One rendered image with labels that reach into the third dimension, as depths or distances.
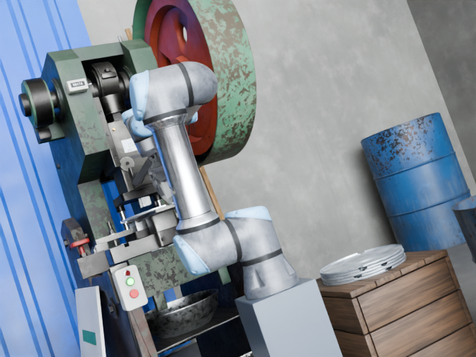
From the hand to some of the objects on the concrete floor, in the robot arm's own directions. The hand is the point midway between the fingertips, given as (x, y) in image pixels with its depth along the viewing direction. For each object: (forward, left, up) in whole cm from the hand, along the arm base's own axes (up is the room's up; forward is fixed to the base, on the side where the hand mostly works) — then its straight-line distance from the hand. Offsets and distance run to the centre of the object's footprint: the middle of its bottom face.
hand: (168, 201), depth 189 cm
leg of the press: (+35, +34, -80) cm, 93 cm away
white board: (+46, +44, -80) cm, 102 cm away
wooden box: (-25, -52, -79) cm, 98 cm away
